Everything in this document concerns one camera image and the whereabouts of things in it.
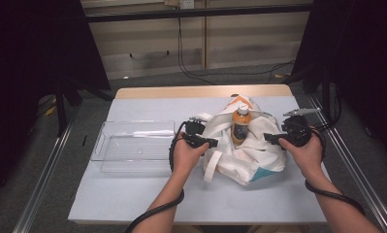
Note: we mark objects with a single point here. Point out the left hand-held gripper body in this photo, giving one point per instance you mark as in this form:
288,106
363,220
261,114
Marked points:
194,127

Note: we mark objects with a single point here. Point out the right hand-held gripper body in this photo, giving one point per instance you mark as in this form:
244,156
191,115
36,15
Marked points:
296,129

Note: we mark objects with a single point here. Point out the white cloth tote bag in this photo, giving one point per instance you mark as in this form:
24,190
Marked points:
246,158

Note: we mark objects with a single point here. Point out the person's left hand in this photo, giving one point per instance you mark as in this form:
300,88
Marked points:
186,160

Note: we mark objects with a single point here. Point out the person's right hand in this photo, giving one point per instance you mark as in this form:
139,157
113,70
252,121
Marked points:
306,158

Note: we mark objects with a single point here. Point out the teal packet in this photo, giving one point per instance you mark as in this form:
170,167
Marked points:
262,174

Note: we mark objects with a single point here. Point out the orange drink bottle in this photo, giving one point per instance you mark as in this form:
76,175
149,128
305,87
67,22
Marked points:
241,124

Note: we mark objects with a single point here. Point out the wooden table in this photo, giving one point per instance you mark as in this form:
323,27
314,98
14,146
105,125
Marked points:
181,91

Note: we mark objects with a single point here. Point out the black metal stand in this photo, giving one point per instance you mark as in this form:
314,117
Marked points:
325,93
61,106

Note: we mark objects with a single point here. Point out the clear plastic container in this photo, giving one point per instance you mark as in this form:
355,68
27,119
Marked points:
133,149

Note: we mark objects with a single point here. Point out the light grey table mat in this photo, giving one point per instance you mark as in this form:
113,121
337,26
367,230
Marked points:
142,200

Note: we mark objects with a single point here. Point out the dark curtain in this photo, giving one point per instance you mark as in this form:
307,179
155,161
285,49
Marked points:
29,64
365,64

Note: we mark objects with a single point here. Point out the beige cabinet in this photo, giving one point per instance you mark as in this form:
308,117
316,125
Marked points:
246,42

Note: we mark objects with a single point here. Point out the small black floor item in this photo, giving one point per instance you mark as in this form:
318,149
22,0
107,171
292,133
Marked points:
84,140

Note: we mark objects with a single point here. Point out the black horizontal bar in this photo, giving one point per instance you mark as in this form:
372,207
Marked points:
197,13

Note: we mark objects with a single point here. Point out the metal floor rail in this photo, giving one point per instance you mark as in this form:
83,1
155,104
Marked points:
369,181
42,181

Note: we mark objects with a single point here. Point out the white wall socket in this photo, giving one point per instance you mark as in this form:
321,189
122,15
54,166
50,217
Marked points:
187,4

